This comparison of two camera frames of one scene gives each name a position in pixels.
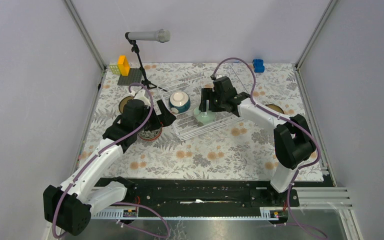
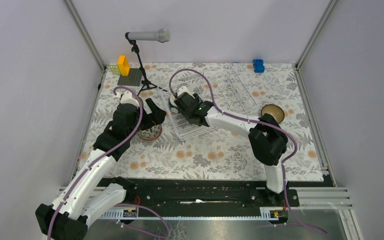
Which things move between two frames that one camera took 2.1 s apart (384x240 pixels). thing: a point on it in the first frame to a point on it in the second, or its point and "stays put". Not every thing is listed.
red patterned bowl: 150,135 stays put
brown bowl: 275,108 stays put
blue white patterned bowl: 150,135 stays put
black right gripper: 208,94 to 198,98
